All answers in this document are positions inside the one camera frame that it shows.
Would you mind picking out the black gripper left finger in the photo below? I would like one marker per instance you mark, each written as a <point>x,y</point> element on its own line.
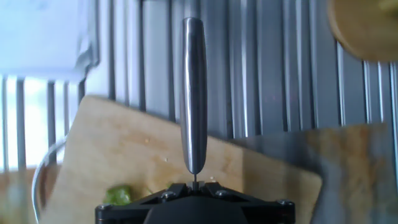
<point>172,191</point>

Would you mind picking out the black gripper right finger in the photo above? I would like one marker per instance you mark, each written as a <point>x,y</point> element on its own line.
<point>221,191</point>

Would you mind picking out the green chili pepper piece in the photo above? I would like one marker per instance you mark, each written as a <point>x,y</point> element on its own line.
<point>118,195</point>

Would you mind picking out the steel kitchen knife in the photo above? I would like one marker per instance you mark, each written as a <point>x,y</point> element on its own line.
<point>193,93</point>

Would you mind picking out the bamboo cutting board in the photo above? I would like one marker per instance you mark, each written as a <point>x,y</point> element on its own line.
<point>124,146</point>

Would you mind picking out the wooden mug tree stand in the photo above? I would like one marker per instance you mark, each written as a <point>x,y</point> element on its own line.
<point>367,28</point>

